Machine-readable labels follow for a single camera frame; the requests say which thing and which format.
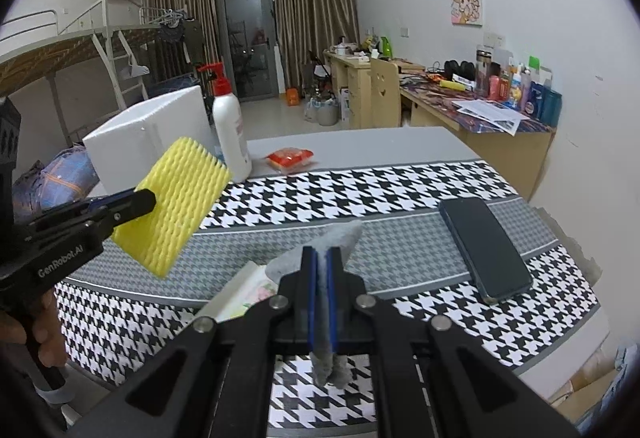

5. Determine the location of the white printed paper sheet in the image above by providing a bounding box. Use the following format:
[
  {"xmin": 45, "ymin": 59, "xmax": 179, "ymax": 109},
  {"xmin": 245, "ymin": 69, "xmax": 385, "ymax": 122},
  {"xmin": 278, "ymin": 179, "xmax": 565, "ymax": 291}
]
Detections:
[{"xmin": 452, "ymin": 100, "xmax": 527, "ymax": 135}]

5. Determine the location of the brown left curtain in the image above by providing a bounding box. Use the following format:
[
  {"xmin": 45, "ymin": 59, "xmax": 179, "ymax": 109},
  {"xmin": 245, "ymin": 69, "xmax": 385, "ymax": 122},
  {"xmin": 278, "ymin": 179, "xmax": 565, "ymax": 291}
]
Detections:
[{"xmin": 142, "ymin": 0, "xmax": 220, "ymax": 81}]

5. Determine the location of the black smartphone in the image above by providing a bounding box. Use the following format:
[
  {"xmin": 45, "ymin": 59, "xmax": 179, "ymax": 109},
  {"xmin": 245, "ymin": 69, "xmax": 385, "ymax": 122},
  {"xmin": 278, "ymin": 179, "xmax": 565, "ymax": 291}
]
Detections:
[{"xmin": 438, "ymin": 197, "xmax": 533, "ymax": 305}]

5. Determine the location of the dark blue box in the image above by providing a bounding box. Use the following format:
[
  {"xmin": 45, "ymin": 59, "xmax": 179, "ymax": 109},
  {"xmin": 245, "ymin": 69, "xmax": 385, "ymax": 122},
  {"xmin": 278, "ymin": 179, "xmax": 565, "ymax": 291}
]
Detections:
[{"xmin": 526, "ymin": 82, "xmax": 562, "ymax": 128}]

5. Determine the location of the near cluttered wooden desk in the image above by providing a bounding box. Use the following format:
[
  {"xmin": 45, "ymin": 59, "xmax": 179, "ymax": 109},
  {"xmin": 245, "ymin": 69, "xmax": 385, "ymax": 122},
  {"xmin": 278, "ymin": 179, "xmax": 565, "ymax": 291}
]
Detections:
[{"xmin": 399, "ymin": 74, "xmax": 555, "ymax": 199}]

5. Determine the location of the white red pump bottle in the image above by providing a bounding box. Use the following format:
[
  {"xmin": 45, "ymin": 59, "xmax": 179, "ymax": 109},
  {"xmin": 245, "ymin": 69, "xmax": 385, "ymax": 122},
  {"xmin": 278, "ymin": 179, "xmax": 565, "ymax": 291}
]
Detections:
[{"xmin": 198, "ymin": 62, "xmax": 252, "ymax": 183}]

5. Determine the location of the anime girl wall poster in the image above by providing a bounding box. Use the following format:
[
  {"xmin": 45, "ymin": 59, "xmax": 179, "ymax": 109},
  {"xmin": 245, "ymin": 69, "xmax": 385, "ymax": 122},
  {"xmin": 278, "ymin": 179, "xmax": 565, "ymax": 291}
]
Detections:
[{"xmin": 450, "ymin": 0, "xmax": 483, "ymax": 27}]

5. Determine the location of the grey bucket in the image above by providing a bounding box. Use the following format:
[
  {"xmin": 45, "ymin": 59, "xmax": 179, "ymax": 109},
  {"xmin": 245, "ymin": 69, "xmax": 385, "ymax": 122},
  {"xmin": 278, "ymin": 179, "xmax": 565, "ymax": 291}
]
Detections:
[{"xmin": 314, "ymin": 98, "xmax": 340, "ymax": 127}]

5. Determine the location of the yellow foam net sleeve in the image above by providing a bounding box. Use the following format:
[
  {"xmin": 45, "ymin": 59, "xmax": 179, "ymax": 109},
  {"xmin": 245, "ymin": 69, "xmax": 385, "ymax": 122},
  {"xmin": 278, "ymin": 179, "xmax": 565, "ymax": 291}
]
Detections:
[{"xmin": 112, "ymin": 137, "xmax": 231, "ymax": 279}]

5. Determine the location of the green pink tissue packet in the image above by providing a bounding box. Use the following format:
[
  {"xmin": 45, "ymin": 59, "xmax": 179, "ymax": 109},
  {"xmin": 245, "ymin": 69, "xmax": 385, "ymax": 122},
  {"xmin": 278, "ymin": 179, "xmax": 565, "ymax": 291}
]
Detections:
[{"xmin": 194, "ymin": 261, "xmax": 278, "ymax": 323}]

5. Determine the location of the person's left hand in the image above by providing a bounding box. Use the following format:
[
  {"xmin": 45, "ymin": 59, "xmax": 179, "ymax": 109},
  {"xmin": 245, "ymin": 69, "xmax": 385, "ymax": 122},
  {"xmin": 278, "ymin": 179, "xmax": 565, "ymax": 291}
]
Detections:
[{"xmin": 1, "ymin": 291, "xmax": 67, "ymax": 368}]

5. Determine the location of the white styrofoam box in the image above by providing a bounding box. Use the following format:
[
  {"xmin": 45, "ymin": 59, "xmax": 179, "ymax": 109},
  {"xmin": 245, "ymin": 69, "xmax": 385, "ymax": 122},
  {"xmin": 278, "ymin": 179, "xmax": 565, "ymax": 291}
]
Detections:
[{"xmin": 82, "ymin": 86, "xmax": 216, "ymax": 194}]

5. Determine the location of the glass balcony door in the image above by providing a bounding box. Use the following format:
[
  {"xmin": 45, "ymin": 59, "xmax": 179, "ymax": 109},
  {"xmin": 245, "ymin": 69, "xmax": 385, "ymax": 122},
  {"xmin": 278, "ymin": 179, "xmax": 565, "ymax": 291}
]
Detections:
[{"xmin": 216, "ymin": 0, "xmax": 279, "ymax": 102}]

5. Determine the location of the wooden smiley face chair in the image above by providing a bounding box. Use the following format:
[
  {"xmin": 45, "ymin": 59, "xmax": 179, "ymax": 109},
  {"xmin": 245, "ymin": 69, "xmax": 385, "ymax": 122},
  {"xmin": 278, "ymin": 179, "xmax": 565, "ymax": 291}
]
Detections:
[{"xmin": 370, "ymin": 60, "xmax": 401, "ymax": 128}]

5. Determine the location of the far wooden desk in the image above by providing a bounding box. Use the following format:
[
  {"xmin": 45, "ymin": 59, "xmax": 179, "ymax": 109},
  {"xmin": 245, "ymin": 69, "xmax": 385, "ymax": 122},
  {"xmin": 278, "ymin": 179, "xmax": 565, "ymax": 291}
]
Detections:
[{"xmin": 323, "ymin": 50, "xmax": 424, "ymax": 129}]

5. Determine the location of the blue plaid duvet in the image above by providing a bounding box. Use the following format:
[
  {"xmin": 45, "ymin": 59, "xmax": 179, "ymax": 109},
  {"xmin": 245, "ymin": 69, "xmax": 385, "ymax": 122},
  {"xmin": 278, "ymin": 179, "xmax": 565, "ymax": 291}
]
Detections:
[{"xmin": 12, "ymin": 144, "xmax": 99, "ymax": 223}]

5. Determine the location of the red orange snack packet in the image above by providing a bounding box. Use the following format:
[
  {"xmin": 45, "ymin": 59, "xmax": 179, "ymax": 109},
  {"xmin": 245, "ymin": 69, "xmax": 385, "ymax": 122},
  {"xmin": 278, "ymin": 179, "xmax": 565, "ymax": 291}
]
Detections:
[{"xmin": 265, "ymin": 147, "xmax": 314, "ymax": 175}]

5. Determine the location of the white metal bunk bed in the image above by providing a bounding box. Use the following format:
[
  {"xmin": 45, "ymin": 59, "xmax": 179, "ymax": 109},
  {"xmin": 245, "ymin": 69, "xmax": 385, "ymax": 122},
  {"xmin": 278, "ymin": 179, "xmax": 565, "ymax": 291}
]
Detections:
[{"xmin": 1, "ymin": 0, "xmax": 213, "ymax": 146}]

